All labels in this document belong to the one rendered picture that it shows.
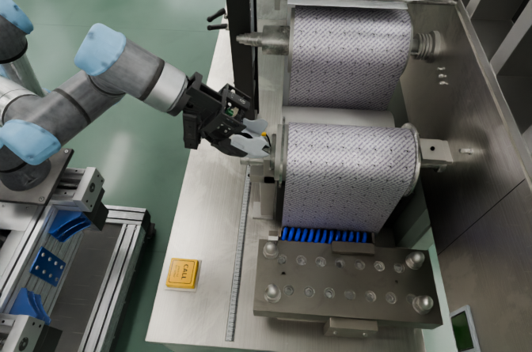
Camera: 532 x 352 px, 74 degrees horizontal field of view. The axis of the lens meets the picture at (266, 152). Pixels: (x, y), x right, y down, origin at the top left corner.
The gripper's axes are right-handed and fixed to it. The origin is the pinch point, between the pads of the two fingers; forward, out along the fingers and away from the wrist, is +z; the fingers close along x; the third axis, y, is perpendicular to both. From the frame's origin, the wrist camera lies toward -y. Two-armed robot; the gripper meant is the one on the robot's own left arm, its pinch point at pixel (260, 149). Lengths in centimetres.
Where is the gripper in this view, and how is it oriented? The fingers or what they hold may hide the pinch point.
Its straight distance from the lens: 70.6
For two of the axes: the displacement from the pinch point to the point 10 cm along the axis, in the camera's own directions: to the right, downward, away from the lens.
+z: 7.6, 4.2, 4.9
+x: 0.7, -8.1, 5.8
